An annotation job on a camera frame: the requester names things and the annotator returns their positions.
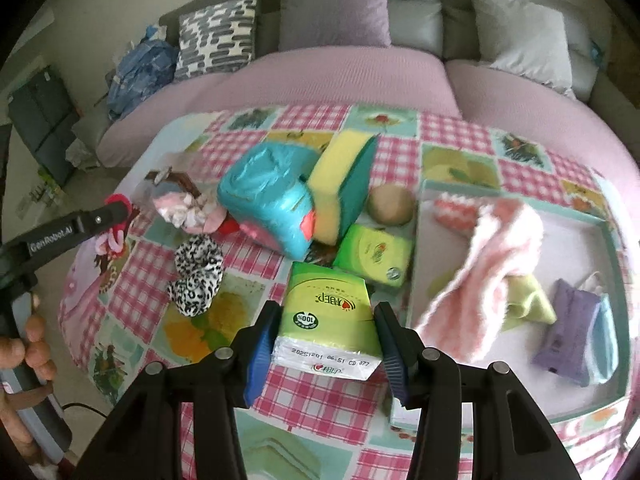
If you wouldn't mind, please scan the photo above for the blue backpack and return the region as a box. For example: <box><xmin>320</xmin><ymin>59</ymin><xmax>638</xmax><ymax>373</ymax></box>
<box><xmin>106</xmin><ymin>25</ymin><xmax>180</xmax><ymax>121</ymax></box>

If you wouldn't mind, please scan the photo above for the light green cloth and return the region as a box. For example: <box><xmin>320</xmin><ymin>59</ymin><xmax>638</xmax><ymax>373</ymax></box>
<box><xmin>502</xmin><ymin>275</ymin><xmax>558</xmax><ymax>333</ymax></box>

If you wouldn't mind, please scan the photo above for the dark grey storage cabinet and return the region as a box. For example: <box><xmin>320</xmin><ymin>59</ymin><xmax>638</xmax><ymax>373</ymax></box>
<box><xmin>7</xmin><ymin>64</ymin><xmax>81</xmax><ymax>188</ymax></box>

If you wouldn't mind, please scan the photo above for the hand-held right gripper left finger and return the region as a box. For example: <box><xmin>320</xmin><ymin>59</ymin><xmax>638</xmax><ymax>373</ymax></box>
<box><xmin>75</xmin><ymin>301</ymin><xmax>283</xmax><ymax>480</ymax></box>

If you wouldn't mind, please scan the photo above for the purple cushion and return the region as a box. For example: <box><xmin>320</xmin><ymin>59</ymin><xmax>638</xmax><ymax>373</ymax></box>
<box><xmin>277</xmin><ymin>0</ymin><xmax>392</xmax><ymax>51</ymax></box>

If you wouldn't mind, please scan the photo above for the black white patterned cushion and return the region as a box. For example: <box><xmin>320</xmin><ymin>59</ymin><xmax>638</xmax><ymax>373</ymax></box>
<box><xmin>172</xmin><ymin>0</ymin><xmax>258</xmax><ymax>81</ymax></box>

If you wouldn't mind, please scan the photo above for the purple packet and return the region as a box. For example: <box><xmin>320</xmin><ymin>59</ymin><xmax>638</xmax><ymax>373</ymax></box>
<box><xmin>531</xmin><ymin>279</ymin><xmax>603</xmax><ymax>375</ymax></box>

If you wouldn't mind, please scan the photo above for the person's left hand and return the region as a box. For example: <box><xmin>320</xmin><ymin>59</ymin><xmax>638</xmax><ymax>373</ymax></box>
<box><xmin>0</xmin><ymin>294</ymin><xmax>58</xmax><ymax>387</ymax></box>

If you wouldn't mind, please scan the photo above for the pink fuzzy towel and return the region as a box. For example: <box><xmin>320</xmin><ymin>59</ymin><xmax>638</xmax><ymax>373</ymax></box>
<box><xmin>412</xmin><ymin>195</ymin><xmax>546</xmax><ymax>363</ymax></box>

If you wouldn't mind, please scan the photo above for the blue face mask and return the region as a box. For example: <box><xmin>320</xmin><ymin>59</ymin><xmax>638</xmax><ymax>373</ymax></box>
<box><xmin>580</xmin><ymin>270</ymin><xmax>618</xmax><ymax>388</ymax></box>

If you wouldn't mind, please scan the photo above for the teal shallow cardboard box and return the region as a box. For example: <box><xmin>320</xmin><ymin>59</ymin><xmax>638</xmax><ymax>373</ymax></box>
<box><xmin>390</xmin><ymin>177</ymin><xmax>632</xmax><ymax>431</ymax></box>

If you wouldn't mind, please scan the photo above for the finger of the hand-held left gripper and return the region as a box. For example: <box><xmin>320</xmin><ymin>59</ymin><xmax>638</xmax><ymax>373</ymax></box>
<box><xmin>74</xmin><ymin>202</ymin><xmax>131</xmax><ymax>235</ymax></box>

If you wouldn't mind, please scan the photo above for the light grey cushion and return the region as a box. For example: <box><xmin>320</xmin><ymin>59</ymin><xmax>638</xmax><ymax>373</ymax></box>
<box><xmin>470</xmin><ymin>0</ymin><xmax>576</xmax><ymax>98</ymax></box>

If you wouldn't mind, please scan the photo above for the grey sofa with mauve seat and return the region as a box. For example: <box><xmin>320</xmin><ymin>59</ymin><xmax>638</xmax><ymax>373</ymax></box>
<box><xmin>70</xmin><ymin>0</ymin><xmax>640</xmax><ymax>171</ymax></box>

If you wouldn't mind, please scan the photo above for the green pocket tissue pack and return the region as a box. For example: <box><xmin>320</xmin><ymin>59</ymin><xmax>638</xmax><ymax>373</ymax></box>
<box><xmin>270</xmin><ymin>261</ymin><xmax>382</xmax><ymax>381</ymax></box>
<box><xmin>331</xmin><ymin>224</ymin><xmax>417</xmax><ymax>290</ymax></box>

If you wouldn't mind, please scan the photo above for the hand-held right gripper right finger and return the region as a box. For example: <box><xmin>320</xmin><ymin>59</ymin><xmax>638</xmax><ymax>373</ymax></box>
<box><xmin>374</xmin><ymin>301</ymin><xmax>583</xmax><ymax>480</ymax></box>

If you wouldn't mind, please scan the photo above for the pink hair tie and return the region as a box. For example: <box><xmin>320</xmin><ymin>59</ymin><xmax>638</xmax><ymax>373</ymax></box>
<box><xmin>92</xmin><ymin>195</ymin><xmax>141</xmax><ymax>256</ymax></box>

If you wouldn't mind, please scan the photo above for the leopard print scrunchie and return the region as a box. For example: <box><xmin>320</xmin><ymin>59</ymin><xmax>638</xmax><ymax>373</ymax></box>
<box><xmin>166</xmin><ymin>235</ymin><xmax>225</xmax><ymax>318</ymax></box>

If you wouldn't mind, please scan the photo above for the black cable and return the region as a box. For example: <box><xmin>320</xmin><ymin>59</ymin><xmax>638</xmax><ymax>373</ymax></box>
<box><xmin>62</xmin><ymin>402</ymin><xmax>111</xmax><ymax>418</ymax></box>

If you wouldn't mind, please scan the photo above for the yellow and green sponge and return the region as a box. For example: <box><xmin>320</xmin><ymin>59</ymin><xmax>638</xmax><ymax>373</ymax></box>
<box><xmin>306</xmin><ymin>130</ymin><xmax>380</xmax><ymax>247</ymax></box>

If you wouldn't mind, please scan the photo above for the pink scrunchie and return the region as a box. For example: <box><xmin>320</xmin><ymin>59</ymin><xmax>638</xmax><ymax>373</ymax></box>
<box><xmin>150</xmin><ymin>180</ymin><xmax>227</xmax><ymax>235</ymax></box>

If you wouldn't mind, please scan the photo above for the teal soft tissue pack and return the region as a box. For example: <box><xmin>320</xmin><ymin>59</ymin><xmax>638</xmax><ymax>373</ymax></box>
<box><xmin>216</xmin><ymin>142</ymin><xmax>321</xmax><ymax>261</ymax></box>

